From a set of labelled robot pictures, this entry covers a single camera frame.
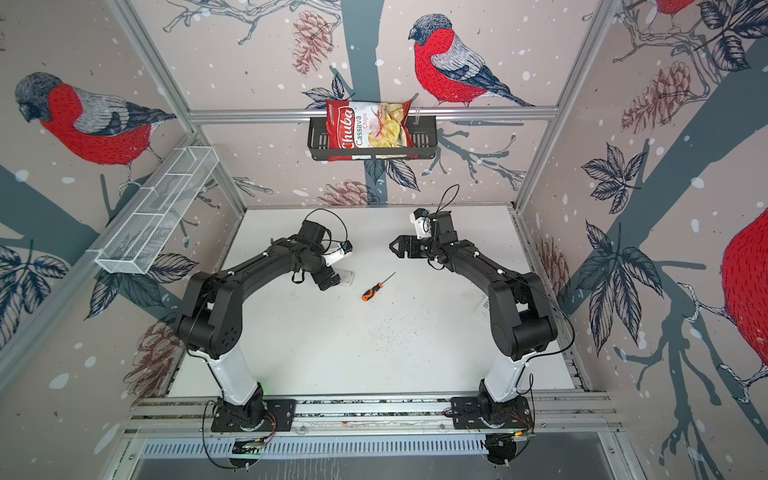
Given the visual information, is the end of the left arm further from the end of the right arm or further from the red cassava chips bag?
the red cassava chips bag

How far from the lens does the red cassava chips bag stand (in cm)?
87

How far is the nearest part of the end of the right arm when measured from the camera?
2.68ft

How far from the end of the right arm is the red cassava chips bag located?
0.29 m

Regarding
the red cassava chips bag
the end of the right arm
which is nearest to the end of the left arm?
the end of the right arm

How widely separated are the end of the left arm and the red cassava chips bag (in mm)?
372

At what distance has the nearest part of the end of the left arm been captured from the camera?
0.86 metres
